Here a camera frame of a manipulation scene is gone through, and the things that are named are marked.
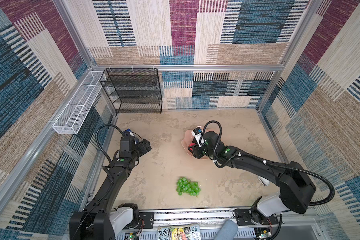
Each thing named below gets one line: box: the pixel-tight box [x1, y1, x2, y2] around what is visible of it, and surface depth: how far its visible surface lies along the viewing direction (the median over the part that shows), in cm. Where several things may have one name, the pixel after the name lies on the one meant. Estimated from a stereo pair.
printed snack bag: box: [157, 224, 202, 240], surface depth 69 cm
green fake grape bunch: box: [176, 176, 201, 196], surface depth 82 cm
